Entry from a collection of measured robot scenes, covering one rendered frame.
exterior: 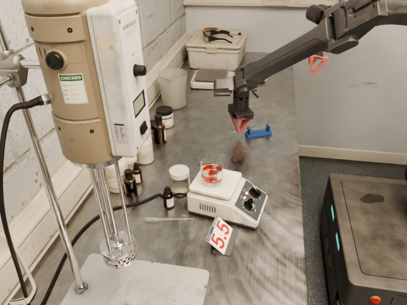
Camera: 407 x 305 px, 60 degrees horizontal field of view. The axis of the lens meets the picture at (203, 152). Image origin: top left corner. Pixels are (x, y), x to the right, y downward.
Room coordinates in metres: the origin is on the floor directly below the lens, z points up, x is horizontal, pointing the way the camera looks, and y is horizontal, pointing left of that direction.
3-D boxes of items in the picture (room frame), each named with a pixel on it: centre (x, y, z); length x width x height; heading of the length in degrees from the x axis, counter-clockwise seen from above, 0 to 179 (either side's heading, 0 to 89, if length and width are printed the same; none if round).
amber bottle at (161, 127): (1.14, 0.16, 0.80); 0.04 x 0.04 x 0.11
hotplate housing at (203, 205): (0.76, -0.06, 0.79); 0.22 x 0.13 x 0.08; 68
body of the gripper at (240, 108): (1.15, -0.14, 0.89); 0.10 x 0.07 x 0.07; 16
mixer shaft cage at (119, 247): (0.47, 0.17, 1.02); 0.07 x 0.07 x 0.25
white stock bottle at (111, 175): (0.87, 0.27, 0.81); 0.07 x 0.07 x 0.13
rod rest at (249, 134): (1.17, -0.21, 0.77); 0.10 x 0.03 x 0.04; 106
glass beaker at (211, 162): (0.77, -0.02, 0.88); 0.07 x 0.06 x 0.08; 84
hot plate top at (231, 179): (0.77, -0.03, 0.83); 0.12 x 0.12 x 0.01; 68
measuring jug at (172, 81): (1.47, 0.13, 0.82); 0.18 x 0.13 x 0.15; 175
